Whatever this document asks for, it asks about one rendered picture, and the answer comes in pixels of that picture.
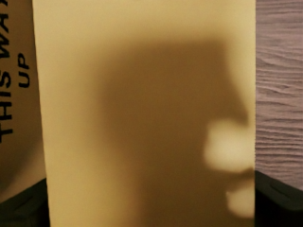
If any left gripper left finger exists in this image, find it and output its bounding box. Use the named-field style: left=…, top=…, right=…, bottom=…
left=0, top=178, right=51, bottom=227

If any yellow cardboard carton side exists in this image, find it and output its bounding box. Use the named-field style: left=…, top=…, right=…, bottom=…
left=0, top=0, right=46, bottom=202
left=32, top=0, right=256, bottom=227

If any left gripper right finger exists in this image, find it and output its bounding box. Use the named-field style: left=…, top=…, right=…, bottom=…
left=255, top=170, right=303, bottom=227

